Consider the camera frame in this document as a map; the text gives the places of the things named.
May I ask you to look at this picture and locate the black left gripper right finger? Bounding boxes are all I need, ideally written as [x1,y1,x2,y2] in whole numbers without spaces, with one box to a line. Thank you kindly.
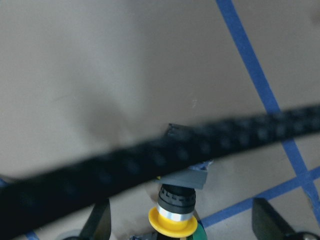
[251,198,300,240]

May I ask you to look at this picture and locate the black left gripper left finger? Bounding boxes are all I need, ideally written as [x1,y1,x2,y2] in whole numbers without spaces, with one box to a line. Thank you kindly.
[78,198,112,240]

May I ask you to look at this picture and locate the yellow push button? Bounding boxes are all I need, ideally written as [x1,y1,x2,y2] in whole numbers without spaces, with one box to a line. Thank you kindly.
[148,160,213,240]

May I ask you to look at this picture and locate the black braided cable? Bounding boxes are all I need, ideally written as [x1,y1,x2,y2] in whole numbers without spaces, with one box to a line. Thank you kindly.
[0,104,320,238]

